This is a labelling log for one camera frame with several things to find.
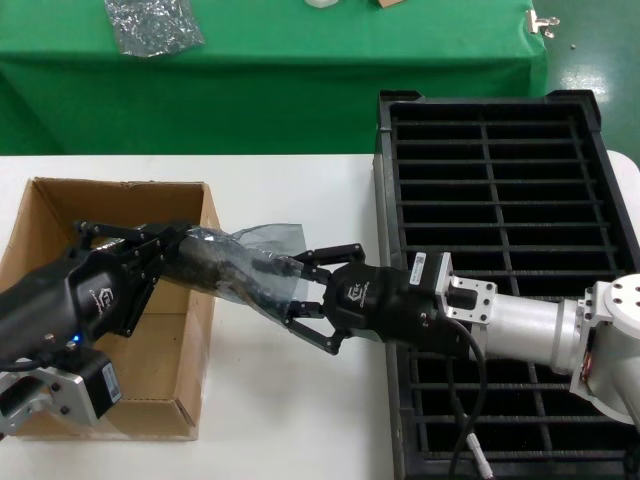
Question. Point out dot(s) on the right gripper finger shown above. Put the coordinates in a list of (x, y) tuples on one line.
[(335, 257), (315, 325)]

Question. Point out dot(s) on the silver metal clip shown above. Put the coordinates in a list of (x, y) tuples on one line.
[(537, 22)]

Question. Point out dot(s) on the open cardboard box with flaps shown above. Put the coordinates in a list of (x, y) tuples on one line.
[(390, 3)]

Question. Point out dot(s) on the brown cardboard box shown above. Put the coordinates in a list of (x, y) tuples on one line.
[(195, 340)]

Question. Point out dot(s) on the black slotted plastic container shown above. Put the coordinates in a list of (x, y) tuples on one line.
[(500, 200)]

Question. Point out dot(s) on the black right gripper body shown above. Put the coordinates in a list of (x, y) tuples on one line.
[(380, 305)]

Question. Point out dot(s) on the crumpled grey antistatic bag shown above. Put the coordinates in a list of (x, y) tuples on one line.
[(150, 25)]

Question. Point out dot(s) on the green tablecloth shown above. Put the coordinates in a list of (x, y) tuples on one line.
[(300, 75)]

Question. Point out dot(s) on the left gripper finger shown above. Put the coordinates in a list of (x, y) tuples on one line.
[(120, 231), (155, 255)]

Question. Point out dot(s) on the grey antistatic bag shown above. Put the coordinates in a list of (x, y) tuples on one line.
[(150, 25), (280, 240)]

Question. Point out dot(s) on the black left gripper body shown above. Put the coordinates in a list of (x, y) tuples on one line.
[(60, 300)]

